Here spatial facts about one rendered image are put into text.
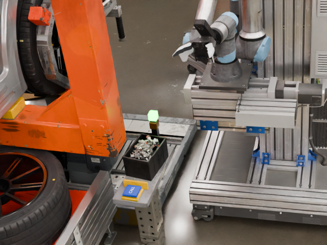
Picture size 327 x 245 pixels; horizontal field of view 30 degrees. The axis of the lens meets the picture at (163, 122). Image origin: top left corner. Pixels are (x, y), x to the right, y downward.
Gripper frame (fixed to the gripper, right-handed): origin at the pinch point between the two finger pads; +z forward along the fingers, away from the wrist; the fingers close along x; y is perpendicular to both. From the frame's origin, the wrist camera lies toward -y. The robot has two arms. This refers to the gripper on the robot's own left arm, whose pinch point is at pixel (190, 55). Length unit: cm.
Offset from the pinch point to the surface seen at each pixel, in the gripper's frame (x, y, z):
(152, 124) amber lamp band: 52, 57, -34
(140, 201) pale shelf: 41, 74, 3
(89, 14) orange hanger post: 53, -10, -15
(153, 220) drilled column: 48, 97, -10
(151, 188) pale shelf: 41, 74, -7
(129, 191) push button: 47, 70, 1
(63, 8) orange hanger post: 62, -14, -11
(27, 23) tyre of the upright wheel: 112, 4, -36
